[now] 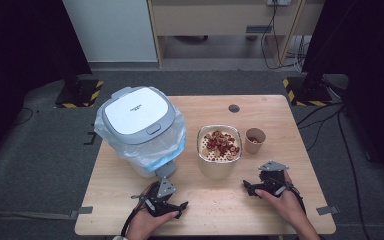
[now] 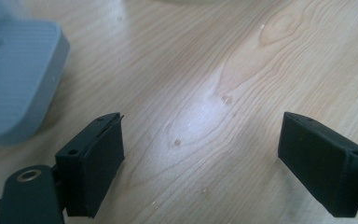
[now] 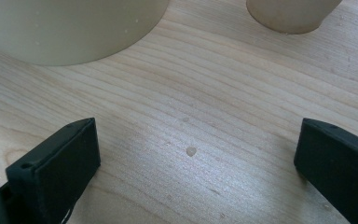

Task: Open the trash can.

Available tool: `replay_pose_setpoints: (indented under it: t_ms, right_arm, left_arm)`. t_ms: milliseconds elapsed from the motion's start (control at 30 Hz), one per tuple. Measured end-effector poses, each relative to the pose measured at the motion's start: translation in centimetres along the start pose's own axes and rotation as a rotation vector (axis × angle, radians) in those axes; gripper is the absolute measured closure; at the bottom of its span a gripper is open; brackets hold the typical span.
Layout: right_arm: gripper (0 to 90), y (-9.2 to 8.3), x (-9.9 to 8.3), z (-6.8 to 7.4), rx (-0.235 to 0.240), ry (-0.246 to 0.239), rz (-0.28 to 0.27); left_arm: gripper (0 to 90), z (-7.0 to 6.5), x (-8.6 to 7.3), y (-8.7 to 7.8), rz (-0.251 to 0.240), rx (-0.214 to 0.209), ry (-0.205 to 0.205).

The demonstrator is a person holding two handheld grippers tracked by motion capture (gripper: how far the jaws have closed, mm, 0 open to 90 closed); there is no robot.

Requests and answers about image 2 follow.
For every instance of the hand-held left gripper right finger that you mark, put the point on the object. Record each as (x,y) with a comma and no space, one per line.
(320,165)

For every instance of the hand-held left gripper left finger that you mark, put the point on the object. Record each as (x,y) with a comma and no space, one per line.
(88,161)

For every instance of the grey pedal trash bin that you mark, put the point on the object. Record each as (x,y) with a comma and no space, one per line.
(18,81)

